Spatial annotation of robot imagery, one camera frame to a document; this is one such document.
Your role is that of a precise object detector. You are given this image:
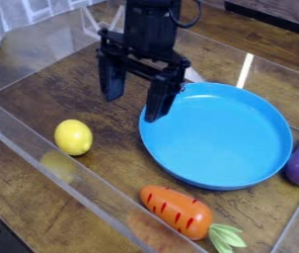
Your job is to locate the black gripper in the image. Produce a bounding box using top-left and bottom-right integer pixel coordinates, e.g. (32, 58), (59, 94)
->
(98, 0), (190, 123)

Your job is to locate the blue plastic plate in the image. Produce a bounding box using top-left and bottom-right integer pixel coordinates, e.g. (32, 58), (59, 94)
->
(139, 83), (293, 191)

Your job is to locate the orange toy carrot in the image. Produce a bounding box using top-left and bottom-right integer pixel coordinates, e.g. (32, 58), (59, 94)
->
(140, 185), (247, 253)

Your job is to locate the yellow toy lemon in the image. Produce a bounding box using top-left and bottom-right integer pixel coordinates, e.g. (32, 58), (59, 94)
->
(54, 120), (94, 156)

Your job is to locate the white patterned curtain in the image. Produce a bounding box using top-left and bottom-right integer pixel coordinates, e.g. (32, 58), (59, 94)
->
(0, 0), (106, 44)

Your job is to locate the clear acrylic back wall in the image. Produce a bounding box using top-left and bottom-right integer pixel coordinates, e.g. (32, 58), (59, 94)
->
(80, 6), (299, 132)

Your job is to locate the clear acrylic wall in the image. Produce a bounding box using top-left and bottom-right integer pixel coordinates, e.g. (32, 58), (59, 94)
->
(80, 6), (299, 132)
(0, 107), (207, 253)

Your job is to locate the black corrugated cable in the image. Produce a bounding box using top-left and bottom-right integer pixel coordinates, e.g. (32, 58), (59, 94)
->
(168, 0), (203, 30)

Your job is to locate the clear acrylic front wall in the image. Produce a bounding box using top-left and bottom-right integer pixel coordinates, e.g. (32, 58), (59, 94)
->
(0, 107), (207, 253)

